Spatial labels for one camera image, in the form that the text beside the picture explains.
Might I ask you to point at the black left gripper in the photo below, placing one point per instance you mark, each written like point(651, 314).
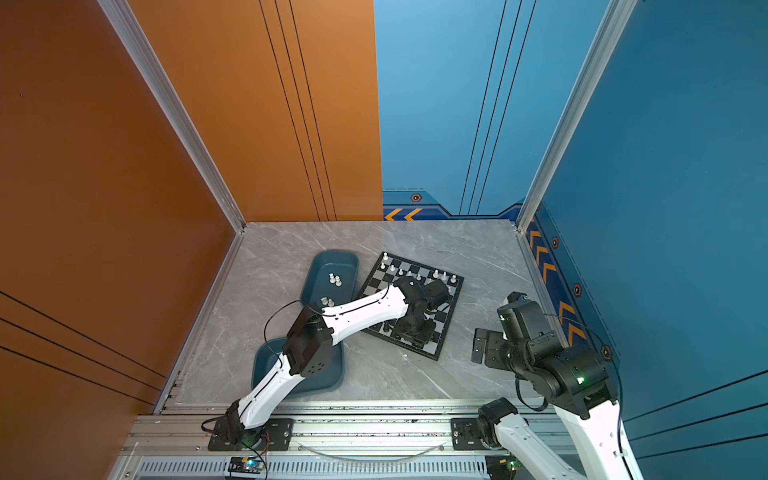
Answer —
point(421, 338)

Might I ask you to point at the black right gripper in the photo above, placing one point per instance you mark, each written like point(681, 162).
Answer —
point(489, 355)

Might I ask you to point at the black and silver chessboard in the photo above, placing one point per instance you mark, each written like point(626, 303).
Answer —
point(378, 280)

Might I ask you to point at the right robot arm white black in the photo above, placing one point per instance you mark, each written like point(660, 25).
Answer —
point(576, 382)

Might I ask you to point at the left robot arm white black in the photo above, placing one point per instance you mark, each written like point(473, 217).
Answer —
point(315, 332)

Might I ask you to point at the teal tray with white pieces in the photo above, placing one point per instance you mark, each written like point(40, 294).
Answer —
point(317, 285)

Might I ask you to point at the green circuit board right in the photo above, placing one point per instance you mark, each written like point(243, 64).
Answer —
point(501, 467)

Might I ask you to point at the green circuit board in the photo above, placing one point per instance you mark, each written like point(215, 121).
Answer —
point(501, 467)
point(246, 467)

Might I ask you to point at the teal tray with black pieces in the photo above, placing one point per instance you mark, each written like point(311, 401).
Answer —
point(328, 380)

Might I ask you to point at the green circuit board left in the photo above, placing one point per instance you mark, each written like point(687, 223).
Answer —
point(246, 467)

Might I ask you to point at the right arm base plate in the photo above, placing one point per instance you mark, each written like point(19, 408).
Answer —
point(473, 434)

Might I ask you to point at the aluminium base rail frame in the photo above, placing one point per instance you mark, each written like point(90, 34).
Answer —
point(390, 439)

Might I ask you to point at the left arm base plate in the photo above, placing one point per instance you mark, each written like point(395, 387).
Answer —
point(275, 435)

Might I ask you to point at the aluminium corner post right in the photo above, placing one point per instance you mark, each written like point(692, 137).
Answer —
point(609, 32)

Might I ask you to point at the aluminium corner post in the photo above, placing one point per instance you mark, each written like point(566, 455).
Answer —
point(609, 32)
point(129, 31)

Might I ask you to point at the aluminium corner post left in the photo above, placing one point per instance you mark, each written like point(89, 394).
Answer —
point(129, 31)

